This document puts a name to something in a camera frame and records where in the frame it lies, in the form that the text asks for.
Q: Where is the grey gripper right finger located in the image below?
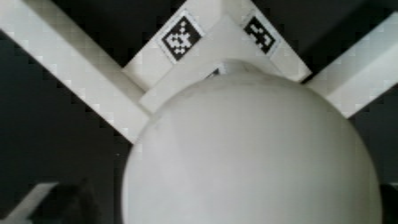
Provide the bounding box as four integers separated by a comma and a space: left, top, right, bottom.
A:
381, 183, 398, 224

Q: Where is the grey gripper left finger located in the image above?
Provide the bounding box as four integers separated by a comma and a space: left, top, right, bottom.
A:
0, 179, 102, 224

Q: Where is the white lamp bulb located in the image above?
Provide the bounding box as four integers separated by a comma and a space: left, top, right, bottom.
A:
123, 62, 383, 224

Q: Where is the white lamp base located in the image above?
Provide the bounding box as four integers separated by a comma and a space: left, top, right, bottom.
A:
123, 0, 312, 111

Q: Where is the white U-shaped fence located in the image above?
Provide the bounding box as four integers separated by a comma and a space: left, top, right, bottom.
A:
0, 0, 398, 143

